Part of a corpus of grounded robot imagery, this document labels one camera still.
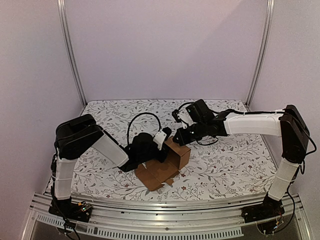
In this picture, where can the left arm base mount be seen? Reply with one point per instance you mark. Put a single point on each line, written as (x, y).
(80, 211)

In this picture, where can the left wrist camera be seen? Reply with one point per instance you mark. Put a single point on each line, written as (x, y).
(161, 136)

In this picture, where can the floral patterned table mat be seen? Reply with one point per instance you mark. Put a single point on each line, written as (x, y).
(226, 167)

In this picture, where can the left aluminium frame post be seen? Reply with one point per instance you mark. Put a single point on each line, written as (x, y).
(61, 6)

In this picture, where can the aluminium frame post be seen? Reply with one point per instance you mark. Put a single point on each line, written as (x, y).
(262, 52)
(61, 6)

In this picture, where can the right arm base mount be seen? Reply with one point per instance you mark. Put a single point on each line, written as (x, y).
(268, 215)

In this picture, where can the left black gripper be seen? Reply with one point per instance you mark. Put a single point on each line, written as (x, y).
(164, 151)

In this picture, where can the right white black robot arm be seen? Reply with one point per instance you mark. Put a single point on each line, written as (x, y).
(200, 121)

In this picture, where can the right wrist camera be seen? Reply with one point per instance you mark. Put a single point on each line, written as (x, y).
(183, 118)

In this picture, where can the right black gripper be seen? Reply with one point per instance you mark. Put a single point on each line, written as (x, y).
(187, 132)

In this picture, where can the brown cardboard box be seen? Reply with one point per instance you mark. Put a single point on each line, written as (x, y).
(154, 174)

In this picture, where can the aluminium front rail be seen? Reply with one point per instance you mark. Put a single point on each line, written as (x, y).
(115, 219)

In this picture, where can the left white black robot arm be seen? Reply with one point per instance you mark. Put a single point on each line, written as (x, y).
(76, 136)

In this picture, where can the right aluminium frame post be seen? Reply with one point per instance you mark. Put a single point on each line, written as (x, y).
(262, 52)

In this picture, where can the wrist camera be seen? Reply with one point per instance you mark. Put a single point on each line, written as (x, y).
(183, 118)
(161, 136)

